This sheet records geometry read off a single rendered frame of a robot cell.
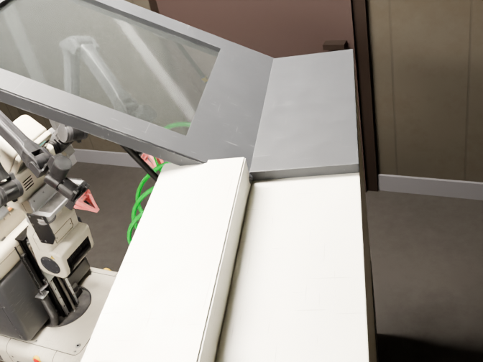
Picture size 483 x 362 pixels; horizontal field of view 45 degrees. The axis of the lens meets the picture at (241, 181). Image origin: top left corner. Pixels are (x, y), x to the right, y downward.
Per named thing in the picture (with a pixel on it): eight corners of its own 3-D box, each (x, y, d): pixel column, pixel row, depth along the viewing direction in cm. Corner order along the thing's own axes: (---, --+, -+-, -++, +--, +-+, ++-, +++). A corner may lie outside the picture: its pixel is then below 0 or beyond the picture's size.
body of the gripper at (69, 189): (77, 195, 190) (59, 181, 189) (68, 210, 197) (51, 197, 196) (88, 182, 195) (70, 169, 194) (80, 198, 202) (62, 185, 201)
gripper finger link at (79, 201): (95, 213, 193) (72, 197, 192) (88, 224, 198) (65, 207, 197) (106, 201, 198) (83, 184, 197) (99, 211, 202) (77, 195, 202)
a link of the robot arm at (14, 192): (0, 185, 224) (-12, 191, 220) (8, 174, 217) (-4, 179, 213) (14, 205, 224) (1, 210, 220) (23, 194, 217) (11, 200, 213)
